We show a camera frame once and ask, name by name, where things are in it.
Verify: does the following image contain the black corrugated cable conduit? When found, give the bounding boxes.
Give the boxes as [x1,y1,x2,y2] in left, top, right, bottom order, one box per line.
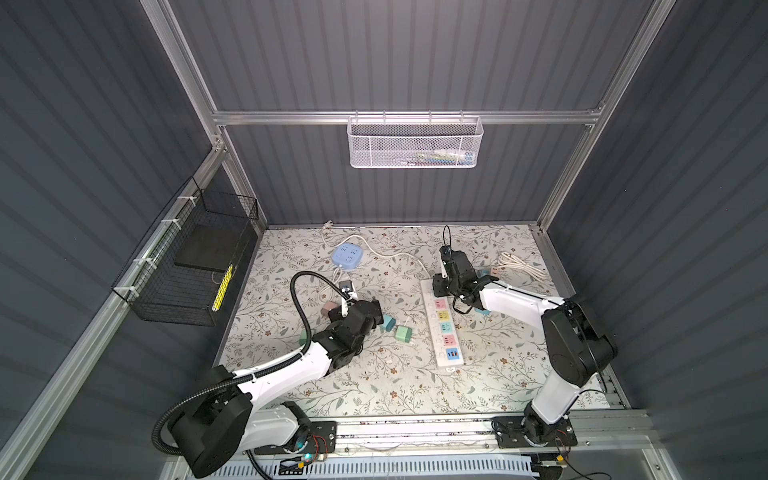
[151,271,352,480]

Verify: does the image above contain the green plug cube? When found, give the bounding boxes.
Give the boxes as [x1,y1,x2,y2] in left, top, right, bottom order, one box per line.
[395,325,413,343]

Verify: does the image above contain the black foam pad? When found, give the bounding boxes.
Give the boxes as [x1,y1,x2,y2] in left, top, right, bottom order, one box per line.
[174,225,240,273]

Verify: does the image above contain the round blue power hub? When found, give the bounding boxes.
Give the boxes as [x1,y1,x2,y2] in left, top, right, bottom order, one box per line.
[331,242,363,270]

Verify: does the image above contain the teal small power strip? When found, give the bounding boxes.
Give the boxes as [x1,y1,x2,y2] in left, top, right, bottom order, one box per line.
[473,269,499,316]

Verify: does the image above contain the coiled white cable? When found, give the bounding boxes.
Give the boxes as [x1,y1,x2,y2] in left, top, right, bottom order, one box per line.
[496,251,548,283]

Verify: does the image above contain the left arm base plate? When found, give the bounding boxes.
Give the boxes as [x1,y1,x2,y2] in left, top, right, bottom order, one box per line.
[253,421,338,455]

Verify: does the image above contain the long white power strip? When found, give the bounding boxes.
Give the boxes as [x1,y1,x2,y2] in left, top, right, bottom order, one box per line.
[420,280,465,370]

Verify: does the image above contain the teal plug cube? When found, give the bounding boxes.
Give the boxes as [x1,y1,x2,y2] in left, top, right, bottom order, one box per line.
[381,315,396,332]

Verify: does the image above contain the black wire basket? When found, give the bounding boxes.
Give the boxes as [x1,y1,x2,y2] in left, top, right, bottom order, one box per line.
[113,180,259,327]

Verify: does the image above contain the floral patterned table mat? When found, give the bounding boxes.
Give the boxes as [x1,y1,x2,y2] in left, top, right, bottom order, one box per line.
[219,225,556,417]

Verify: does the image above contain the white wire mesh basket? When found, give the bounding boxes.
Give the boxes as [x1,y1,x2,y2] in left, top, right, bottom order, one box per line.
[346,113,484,169]

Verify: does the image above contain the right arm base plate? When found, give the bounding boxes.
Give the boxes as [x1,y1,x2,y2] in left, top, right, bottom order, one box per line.
[491,415,578,449]

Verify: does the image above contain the pink plug cube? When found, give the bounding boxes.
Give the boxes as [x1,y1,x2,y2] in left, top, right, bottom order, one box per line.
[321,301,339,317]

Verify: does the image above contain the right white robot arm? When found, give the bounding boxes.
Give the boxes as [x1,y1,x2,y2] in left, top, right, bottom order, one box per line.
[433,245,618,436]

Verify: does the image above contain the yellow marker pen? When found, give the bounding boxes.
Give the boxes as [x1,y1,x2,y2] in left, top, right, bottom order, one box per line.
[211,264,235,312]

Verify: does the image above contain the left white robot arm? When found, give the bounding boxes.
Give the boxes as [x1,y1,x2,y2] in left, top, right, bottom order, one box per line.
[158,300,384,478]

